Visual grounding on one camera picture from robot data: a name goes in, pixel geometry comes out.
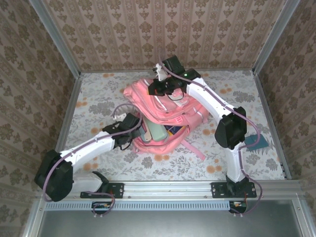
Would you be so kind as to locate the thin aluminium back rail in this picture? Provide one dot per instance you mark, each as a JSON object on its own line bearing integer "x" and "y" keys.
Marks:
{"x": 111, "y": 71}

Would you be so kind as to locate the grey metal panel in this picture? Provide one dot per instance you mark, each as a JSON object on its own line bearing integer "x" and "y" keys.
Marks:
{"x": 168, "y": 224}

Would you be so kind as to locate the pale green pencil case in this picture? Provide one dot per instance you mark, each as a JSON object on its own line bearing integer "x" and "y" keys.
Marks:
{"x": 158, "y": 132}

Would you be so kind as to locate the dark blue book gold label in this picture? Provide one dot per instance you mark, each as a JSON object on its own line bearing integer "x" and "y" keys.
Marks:
{"x": 170, "y": 129}

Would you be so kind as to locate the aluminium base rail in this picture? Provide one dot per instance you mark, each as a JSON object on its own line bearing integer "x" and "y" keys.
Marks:
{"x": 168, "y": 188}

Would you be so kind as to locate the aluminium side rail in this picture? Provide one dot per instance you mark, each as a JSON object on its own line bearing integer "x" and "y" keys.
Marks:
{"x": 71, "y": 103}
{"x": 271, "y": 123}

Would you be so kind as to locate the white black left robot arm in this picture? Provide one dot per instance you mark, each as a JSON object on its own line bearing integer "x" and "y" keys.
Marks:
{"x": 91, "y": 148}

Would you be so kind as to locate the yellow book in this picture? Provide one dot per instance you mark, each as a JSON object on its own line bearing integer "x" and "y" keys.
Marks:
{"x": 181, "y": 130}

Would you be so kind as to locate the aluminium frame post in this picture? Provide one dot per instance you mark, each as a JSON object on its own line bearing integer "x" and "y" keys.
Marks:
{"x": 58, "y": 42}
{"x": 274, "y": 37}

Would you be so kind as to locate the small teal notebook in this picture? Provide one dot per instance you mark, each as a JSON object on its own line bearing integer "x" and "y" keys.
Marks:
{"x": 261, "y": 143}

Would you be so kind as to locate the pink backpack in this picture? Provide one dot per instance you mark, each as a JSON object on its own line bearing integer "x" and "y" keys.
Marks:
{"x": 140, "y": 98}

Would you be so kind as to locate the black connector board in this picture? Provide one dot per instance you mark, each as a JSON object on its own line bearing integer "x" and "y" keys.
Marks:
{"x": 238, "y": 204}
{"x": 98, "y": 205}

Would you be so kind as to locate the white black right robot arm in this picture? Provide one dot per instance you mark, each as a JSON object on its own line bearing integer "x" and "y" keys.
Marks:
{"x": 205, "y": 96}

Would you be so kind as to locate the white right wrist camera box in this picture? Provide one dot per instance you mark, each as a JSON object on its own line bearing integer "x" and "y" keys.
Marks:
{"x": 160, "y": 72}

